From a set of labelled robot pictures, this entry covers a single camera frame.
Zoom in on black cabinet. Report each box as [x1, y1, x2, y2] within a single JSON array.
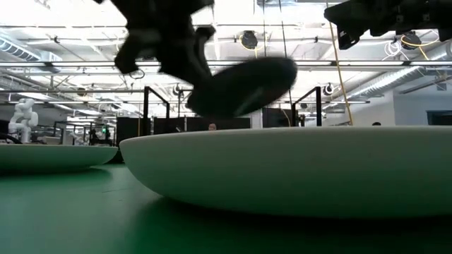
[[116, 116, 145, 145]]

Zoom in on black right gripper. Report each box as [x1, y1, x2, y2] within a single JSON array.
[[323, 0, 428, 50]]

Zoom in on black wire dish rack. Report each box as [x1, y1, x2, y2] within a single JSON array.
[[143, 85, 323, 137]]

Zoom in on silver ceiling air duct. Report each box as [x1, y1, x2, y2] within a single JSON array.
[[0, 35, 64, 74], [347, 42, 452, 102]]

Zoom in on long ceiling light strip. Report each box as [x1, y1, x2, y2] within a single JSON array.
[[0, 60, 452, 68]]

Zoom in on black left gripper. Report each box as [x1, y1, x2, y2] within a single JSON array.
[[109, 0, 216, 92]]

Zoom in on white plate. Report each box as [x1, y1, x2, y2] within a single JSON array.
[[119, 126, 452, 219]]

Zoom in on green table mat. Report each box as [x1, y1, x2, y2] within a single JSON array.
[[0, 164, 452, 254]]

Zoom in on black partition panel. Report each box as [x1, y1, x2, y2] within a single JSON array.
[[153, 117, 251, 133]]

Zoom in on dark grey plate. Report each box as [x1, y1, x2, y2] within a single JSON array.
[[186, 56, 298, 119]]

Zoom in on light green plate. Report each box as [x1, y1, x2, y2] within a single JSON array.
[[0, 143, 119, 174]]

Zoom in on dark blue door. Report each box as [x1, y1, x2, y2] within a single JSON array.
[[426, 109, 452, 126]]

